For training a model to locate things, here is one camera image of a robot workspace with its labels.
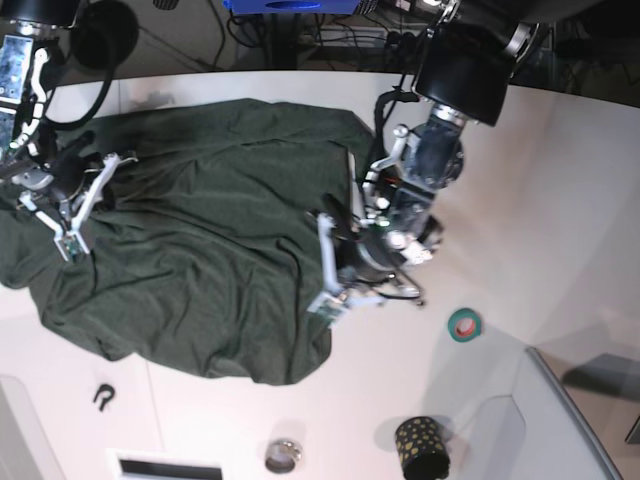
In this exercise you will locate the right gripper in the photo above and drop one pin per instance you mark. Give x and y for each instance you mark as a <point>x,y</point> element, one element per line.
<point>70,170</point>

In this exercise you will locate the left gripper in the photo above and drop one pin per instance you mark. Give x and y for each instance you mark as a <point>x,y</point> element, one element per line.
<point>366,259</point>

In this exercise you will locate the green tape roll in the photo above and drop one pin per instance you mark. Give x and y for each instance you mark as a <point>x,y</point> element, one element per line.
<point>464,325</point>

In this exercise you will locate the dark green t-shirt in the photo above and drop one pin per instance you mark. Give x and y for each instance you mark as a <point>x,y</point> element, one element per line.
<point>209,259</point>

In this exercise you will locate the small black clip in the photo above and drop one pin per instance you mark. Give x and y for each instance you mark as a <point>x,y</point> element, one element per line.
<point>104,395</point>

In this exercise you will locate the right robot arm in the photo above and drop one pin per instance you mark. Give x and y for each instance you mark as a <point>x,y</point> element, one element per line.
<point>34,57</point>

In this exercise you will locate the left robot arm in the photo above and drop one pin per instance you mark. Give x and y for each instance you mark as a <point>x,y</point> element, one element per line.
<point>469,55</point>

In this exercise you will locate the round black stand base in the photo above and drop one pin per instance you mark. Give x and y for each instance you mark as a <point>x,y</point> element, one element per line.
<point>105,35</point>

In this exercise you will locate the black gold-dotted cup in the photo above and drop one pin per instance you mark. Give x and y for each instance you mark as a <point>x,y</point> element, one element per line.
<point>422,450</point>

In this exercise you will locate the silver tape roll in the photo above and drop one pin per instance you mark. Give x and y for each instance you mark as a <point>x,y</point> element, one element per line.
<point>282,456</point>

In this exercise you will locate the blue plastic box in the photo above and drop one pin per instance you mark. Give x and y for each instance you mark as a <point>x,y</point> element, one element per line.
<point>249,7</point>

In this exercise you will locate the white slotted tray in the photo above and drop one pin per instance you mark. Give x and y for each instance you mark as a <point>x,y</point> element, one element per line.
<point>138,464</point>

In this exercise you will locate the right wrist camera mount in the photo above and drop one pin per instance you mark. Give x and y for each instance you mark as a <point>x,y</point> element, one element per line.
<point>66,217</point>

